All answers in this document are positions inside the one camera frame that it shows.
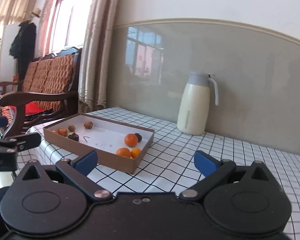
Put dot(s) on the window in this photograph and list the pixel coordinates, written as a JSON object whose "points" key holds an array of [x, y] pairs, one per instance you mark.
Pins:
{"points": [[72, 17]]}

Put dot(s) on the small orange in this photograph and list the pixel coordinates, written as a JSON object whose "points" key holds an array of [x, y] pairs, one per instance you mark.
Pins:
{"points": [[136, 153], [123, 152]]}

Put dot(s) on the straw hat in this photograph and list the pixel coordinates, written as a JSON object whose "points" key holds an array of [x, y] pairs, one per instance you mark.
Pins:
{"points": [[36, 12]]}

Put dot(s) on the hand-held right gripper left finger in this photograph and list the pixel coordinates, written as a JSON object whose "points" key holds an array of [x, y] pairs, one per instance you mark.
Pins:
{"points": [[86, 162]]}

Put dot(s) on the sheer patterned curtain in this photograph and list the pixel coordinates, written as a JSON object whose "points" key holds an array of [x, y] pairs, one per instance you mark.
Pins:
{"points": [[5, 5]]}

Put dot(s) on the small yellow-brown round fruit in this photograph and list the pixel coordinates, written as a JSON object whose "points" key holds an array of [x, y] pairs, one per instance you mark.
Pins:
{"points": [[71, 128]]}

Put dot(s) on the large orange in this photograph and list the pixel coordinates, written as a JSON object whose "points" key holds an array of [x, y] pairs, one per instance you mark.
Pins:
{"points": [[130, 140]]}

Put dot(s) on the brown-topped carrot piece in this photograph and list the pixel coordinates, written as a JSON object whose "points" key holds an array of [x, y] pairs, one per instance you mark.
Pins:
{"points": [[88, 125]]}

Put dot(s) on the beige curtain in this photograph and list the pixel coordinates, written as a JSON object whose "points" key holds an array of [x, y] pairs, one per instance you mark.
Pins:
{"points": [[95, 55]]}

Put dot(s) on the cream thermos jug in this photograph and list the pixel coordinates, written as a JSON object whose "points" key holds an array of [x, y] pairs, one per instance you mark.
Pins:
{"points": [[192, 110]]}

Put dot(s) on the dark hanging coat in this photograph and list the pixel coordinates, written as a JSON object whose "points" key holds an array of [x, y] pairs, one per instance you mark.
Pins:
{"points": [[23, 47]]}

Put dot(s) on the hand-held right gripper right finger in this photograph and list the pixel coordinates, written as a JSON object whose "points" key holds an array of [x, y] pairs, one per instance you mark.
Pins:
{"points": [[205, 163]]}

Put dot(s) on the dark brown round fruit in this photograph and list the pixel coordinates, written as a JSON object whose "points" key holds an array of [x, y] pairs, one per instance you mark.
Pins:
{"points": [[73, 136], [139, 137]]}

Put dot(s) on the red seat cushion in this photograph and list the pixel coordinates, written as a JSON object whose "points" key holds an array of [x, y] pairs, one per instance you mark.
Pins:
{"points": [[32, 108]]}

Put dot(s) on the wooden sofa with orange cushions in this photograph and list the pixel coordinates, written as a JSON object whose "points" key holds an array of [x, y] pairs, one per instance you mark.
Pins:
{"points": [[52, 75]]}

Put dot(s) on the white checked tablecloth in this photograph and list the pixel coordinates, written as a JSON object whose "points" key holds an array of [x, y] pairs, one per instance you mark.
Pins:
{"points": [[215, 150]]}

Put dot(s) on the brown cardboard box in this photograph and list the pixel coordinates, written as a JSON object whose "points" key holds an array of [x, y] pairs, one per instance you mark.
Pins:
{"points": [[110, 160]]}

